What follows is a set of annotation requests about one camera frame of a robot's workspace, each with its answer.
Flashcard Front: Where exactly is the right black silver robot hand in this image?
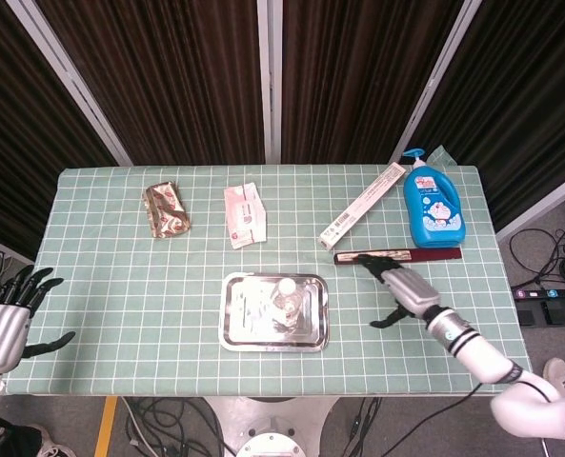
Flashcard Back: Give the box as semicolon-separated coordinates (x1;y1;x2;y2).
355;253;443;329

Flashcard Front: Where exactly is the small transparent plastic bottle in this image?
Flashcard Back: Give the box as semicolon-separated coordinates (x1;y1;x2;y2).
271;279;307;334

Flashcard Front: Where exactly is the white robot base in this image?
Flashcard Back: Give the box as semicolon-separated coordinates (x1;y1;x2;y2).
200;396;340;457

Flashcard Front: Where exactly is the blue pump dispenser bottle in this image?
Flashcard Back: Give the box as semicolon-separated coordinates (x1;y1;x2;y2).
401;148;468;249

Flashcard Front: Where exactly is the rectangular stainless steel tray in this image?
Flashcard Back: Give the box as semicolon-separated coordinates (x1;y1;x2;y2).
217;271;331;354

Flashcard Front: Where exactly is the long white cardboard box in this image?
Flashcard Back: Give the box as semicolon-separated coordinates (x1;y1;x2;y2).
319;161;409;250

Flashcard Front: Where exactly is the green checked tablecloth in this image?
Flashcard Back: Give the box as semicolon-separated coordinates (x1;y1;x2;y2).
3;146;538;398

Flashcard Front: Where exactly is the white sneaker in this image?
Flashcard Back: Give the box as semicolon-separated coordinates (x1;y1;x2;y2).
542;357;565;396

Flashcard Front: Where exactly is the pink wet wipes packet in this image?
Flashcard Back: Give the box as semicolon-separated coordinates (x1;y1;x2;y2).
223;182;269;250

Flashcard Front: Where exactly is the gold foil snack packet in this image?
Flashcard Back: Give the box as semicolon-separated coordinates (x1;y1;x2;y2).
142;182;192;240

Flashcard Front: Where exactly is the white divider frame post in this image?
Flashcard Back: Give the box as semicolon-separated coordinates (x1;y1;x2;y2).
5;0;134;167
389;0;483;164
255;0;284;166

